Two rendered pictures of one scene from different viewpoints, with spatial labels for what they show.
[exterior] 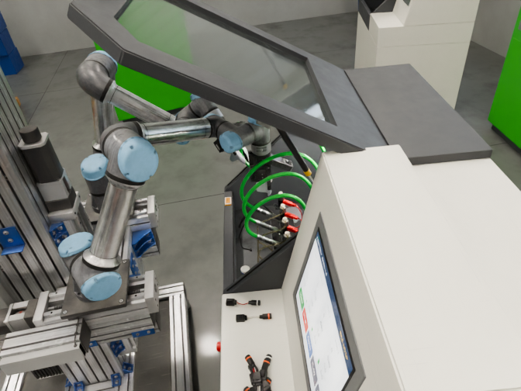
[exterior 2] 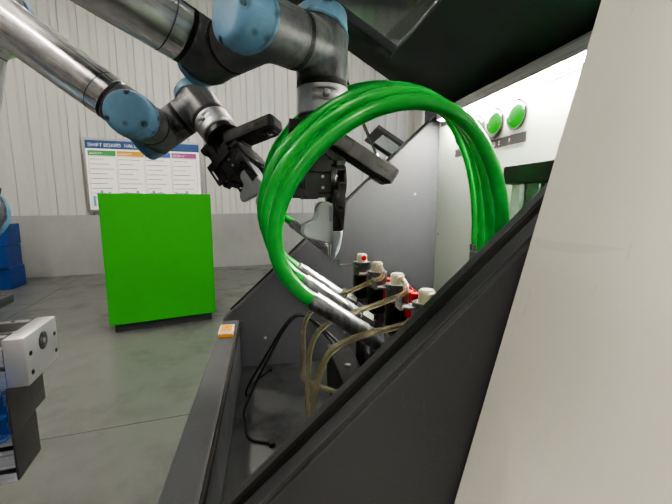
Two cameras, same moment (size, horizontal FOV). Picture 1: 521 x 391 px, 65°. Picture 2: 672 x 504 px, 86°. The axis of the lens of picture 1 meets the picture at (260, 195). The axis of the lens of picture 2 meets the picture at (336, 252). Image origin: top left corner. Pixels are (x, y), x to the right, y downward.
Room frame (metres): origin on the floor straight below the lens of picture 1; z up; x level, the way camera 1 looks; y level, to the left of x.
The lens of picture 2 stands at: (0.78, 0.07, 1.23)
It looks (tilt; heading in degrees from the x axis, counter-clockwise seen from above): 8 degrees down; 349
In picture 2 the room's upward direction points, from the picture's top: straight up
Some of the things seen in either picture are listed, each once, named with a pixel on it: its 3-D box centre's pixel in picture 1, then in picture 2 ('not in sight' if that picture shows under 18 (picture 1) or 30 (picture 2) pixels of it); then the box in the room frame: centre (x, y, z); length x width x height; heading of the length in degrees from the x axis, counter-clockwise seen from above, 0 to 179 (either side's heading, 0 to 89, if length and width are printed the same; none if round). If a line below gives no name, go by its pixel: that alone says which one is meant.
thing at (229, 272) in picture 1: (230, 246); (215, 430); (1.33, 0.15, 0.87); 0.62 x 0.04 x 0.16; 0
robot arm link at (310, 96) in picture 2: (260, 147); (322, 105); (1.33, -0.02, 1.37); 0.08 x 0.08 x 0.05
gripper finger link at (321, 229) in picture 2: (263, 188); (322, 232); (1.32, -0.02, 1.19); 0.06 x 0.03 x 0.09; 90
